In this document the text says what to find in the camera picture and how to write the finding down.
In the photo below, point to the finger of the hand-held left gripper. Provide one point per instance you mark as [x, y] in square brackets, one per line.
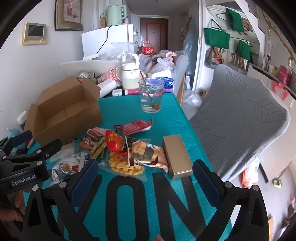
[49, 148]
[23, 136]

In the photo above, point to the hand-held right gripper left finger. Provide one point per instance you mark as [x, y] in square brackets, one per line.
[85, 183]

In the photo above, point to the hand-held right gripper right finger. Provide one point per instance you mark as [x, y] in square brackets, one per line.
[205, 183]

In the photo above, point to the clear pastry packet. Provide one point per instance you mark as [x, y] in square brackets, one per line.
[63, 151]

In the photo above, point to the silver foil snack packet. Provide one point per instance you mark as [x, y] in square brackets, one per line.
[62, 169]

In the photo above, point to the white blue snack packet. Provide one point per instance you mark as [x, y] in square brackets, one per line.
[81, 157]

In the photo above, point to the gold rectangular box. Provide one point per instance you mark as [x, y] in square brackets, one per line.
[177, 155]

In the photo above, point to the clear bag of yellow crisps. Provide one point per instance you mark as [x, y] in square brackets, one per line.
[122, 166]

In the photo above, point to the brown cardboard box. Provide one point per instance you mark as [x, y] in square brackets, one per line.
[50, 92]

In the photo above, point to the seaweed snack packet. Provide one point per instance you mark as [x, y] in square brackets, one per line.
[148, 155]

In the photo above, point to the dark red snack packet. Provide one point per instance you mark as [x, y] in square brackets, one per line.
[134, 126]

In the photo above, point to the person's left hand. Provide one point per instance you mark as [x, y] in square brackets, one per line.
[13, 208]

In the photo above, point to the blue plastic object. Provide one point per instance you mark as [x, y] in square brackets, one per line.
[13, 134]

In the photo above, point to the white plastic bottle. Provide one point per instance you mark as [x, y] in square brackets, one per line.
[22, 120]

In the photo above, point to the orange plastic bag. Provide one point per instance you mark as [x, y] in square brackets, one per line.
[249, 177]

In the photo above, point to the grey leaf pattern chair cover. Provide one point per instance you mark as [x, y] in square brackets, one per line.
[242, 115]

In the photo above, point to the silver shiny object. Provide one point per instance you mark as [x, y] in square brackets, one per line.
[82, 74]

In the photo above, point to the white plastic bag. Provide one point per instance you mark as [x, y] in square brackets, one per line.
[192, 97]

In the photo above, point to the white charger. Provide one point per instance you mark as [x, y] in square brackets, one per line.
[116, 92]

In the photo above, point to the metal spoon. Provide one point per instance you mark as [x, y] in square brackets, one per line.
[156, 106]

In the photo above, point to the pink printed cup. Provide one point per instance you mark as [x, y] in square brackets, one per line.
[111, 75]

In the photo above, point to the clear drinking glass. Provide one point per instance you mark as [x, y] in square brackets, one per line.
[159, 97]

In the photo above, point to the blue tissue pack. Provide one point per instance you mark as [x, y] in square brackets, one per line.
[168, 85]

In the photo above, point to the white water jug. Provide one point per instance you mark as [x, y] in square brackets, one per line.
[130, 78]

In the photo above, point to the clear plastic bag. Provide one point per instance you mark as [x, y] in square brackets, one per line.
[161, 67]

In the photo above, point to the printed tote bag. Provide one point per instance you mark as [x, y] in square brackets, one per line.
[214, 58]

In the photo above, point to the clear plastic container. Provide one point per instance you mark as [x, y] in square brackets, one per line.
[124, 47]

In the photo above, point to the white fridge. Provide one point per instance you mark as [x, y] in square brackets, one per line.
[115, 37]

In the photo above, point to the framed picture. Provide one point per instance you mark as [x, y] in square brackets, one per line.
[68, 14]

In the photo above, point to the pink gift box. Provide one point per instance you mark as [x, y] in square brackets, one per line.
[283, 74]

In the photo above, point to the clear bubble wrap roll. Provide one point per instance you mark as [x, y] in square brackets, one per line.
[190, 46]

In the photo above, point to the cola bottle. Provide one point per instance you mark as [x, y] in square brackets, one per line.
[148, 49]

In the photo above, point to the large green tote bag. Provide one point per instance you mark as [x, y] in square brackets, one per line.
[216, 37]

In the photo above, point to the green electric kettle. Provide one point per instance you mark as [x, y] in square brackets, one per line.
[115, 15]

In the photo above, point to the brown door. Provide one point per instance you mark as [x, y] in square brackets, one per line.
[157, 32]

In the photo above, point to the gold wall control panel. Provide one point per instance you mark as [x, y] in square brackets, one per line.
[34, 33]

